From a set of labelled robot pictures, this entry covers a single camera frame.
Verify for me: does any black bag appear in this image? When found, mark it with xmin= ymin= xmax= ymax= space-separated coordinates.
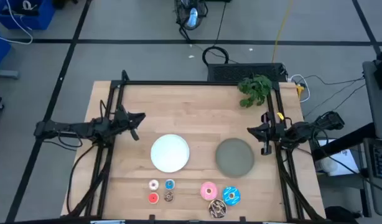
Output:
xmin=324 ymin=205 xmax=363 ymax=223

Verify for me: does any grey desk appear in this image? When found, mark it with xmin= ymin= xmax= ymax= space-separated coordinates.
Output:
xmin=361 ymin=60 xmax=382 ymax=141

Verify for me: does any yellow cable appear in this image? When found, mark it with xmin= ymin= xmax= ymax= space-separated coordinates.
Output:
xmin=271 ymin=0 xmax=294 ymax=63

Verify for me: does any white paper sheet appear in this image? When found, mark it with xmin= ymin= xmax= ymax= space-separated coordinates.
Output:
xmin=315 ymin=138 xmax=360 ymax=177

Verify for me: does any white round plate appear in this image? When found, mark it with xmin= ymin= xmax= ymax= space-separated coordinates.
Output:
xmin=150 ymin=134 xmax=190 ymax=174

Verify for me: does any black computer tower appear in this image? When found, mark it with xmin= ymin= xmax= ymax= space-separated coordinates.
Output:
xmin=207 ymin=63 xmax=287 ymax=83

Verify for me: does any white floor cable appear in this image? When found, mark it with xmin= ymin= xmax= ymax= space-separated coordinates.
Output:
xmin=0 ymin=0 xmax=34 ymax=45

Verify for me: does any large chocolate donut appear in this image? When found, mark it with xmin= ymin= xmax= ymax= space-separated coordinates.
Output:
xmin=208 ymin=198 xmax=228 ymax=219

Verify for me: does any large blue donut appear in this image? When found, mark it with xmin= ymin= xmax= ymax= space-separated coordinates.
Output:
xmin=222 ymin=186 xmax=241 ymax=207

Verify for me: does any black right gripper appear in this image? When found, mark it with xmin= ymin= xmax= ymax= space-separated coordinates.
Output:
xmin=246 ymin=111 xmax=287 ymax=156

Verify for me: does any large pink donut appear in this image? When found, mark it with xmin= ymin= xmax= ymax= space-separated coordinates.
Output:
xmin=200 ymin=181 xmax=219 ymax=202

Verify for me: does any coiled black cable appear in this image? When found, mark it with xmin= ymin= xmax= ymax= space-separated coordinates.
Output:
xmin=202 ymin=45 xmax=230 ymax=67

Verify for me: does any white looped cable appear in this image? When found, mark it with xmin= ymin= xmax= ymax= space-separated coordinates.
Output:
xmin=289 ymin=73 xmax=312 ymax=103

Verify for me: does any green potted plant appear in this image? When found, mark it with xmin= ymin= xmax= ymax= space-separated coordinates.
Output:
xmin=237 ymin=74 xmax=273 ymax=108

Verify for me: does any black metal table frame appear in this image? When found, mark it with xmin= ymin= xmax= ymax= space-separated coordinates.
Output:
xmin=66 ymin=70 xmax=327 ymax=224

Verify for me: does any grey round plate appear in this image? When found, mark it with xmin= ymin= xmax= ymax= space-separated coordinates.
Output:
xmin=215 ymin=138 xmax=255 ymax=179

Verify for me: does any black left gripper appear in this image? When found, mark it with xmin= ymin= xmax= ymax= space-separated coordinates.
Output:
xmin=114 ymin=105 xmax=147 ymax=141

